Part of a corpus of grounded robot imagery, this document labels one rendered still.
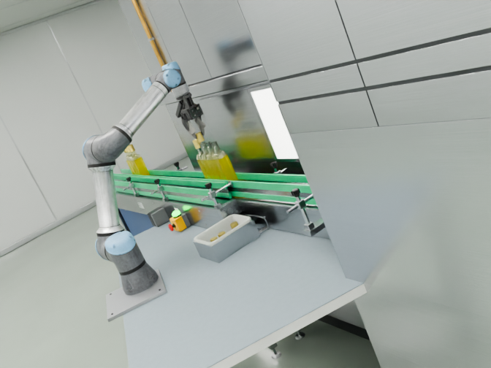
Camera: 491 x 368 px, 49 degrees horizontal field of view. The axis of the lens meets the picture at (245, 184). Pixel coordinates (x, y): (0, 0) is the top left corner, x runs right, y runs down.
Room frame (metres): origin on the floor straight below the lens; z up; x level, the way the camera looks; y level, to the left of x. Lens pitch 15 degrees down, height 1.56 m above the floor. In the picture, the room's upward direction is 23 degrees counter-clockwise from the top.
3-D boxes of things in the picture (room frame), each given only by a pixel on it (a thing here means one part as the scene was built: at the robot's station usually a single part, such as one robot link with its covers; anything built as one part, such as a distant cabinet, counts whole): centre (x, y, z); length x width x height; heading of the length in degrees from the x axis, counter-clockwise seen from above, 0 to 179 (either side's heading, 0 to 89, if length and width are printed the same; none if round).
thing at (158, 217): (2.87, 0.52, 0.79); 0.08 x 0.08 x 0.08; 27
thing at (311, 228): (1.71, -0.17, 0.90); 0.17 x 0.05 x 0.23; 117
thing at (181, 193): (3.08, 0.55, 0.92); 1.75 x 0.01 x 0.08; 27
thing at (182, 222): (2.63, 0.39, 0.79); 0.07 x 0.07 x 0.07; 27
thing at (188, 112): (2.49, 0.10, 1.32); 0.09 x 0.08 x 0.12; 27
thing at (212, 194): (2.28, 0.13, 0.95); 0.17 x 0.03 x 0.12; 117
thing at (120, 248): (2.09, 0.57, 0.93); 0.13 x 0.12 x 0.14; 30
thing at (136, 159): (3.41, 0.58, 1.02); 0.06 x 0.06 x 0.28; 27
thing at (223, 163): (2.41, 0.06, 0.99); 0.06 x 0.06 x 0.21; 27
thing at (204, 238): (2.13, 0.17, 0.80); 0.22 x 0.17 x 0.09; 117
